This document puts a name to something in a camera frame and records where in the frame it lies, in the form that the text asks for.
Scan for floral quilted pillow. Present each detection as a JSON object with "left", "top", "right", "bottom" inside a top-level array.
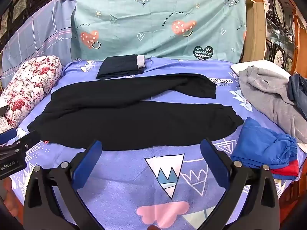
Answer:
[{"left": 0, "top": 56, "right": 64, "bottom": 133}]

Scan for folded dark pants grey cuff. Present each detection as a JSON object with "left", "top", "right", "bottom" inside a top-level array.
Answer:
[{"left": 96, "top": 55, "right": 146, "bottom": 80}]

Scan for blue denim garment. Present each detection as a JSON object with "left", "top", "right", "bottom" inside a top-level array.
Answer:
[{"left": 288, "top": 74, "right": 307, "bottom": 120}]

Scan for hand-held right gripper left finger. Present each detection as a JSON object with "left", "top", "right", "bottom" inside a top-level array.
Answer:
[{"left": 23, "top": 140, "right": 103, "bottom": 230}]

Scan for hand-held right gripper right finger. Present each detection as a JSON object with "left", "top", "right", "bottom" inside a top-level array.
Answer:
[{"left": 200, "top": 138, "right": 281, "bottom": 230}]

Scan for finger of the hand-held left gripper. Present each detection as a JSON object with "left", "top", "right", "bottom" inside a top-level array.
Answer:
[
  {"left": 0, "top": 130, "right": 40, "bottom": 157},
  {"left": 0, "top": 127, "right": 18, "bottom": 145}
]

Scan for bright blue pants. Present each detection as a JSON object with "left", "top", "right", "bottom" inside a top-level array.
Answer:
[{"left": 231, "top": 117, "right": 298, "bottom": 180}]

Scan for white pillow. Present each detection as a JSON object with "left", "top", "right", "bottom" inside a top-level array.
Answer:
[{"left": 231, "top": 60, "right": 290, "bottom": 77}]

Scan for red garment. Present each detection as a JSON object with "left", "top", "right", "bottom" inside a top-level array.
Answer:
[{"left": 270, "top": 159, "right": 300, "bottom": 176}]

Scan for wooden display cabinet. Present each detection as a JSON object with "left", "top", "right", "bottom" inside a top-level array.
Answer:
[{"left": 236, "top": 0, "right": 307, "bottom": 77}]

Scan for purple printed bedsheet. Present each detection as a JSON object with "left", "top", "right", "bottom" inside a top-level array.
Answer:
[{"left": 10, "top": 57, "right": 307, "bottom": 230}]

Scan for grey-blue plaid sheet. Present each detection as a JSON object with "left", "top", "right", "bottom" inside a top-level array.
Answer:
[{"left": 1, "top": 0, "right": 77, "bottom": 88}]

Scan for grey sweatshirt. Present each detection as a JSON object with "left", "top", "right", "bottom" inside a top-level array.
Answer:
[{"left": 239, "top": 65, "right": 307, "bottom": 144}]

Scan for black pants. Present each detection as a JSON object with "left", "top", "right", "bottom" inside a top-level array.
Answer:
[{"left": 27, "top": 73, "right": 244, "bottom": 152}]

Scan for dark carved wooden screen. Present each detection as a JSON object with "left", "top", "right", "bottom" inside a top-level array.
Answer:
[{"left": 0, "top": 0, "right": 72, "bottom": 51}]

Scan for teal heart printed sheet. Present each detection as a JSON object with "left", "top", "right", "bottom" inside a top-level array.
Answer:
[{"left": 69, "top": 0, "right": 247, "bottom": 61}]

